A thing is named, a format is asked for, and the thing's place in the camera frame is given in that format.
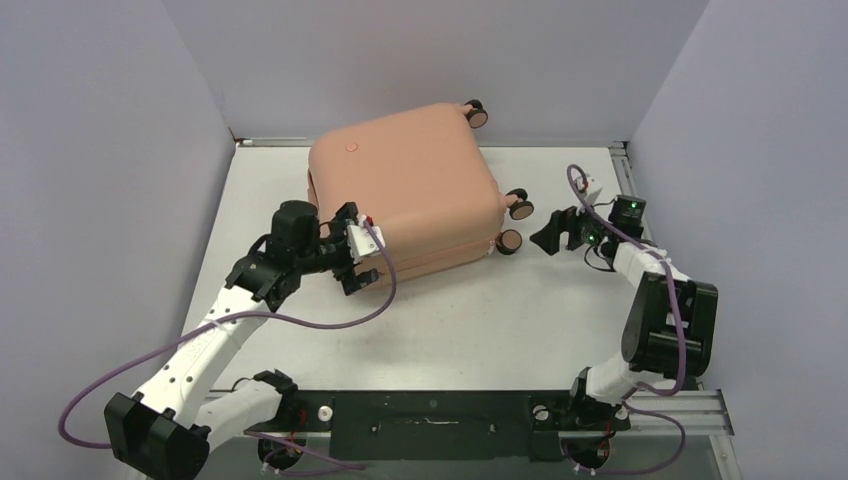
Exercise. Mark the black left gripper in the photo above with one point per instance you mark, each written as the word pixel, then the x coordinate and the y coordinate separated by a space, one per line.
pixel 338 229

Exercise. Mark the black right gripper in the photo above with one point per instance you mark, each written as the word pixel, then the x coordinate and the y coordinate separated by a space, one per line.
pixel 560 222

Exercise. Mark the pink hard-shell suitcase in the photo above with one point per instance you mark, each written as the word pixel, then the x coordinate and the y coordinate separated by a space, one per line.
pixel 421 176

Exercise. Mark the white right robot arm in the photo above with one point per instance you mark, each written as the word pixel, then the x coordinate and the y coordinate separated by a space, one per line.
pixel 669 330

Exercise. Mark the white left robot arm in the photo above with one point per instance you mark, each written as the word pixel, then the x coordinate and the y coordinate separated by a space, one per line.
pixel 168 428

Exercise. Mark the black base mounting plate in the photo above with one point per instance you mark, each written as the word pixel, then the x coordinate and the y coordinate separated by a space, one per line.
pixel 428 442

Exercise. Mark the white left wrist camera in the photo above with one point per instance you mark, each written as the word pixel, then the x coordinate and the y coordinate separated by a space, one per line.
pixel 364 239

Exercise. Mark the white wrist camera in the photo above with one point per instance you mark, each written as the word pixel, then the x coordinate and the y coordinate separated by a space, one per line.
pixel 588 188
pixel 364 239

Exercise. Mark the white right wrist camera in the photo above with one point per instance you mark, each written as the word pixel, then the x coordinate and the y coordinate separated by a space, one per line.
pixel 588 188

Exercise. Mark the aluminium front rail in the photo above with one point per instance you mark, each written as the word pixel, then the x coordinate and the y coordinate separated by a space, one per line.
pixel 689 414

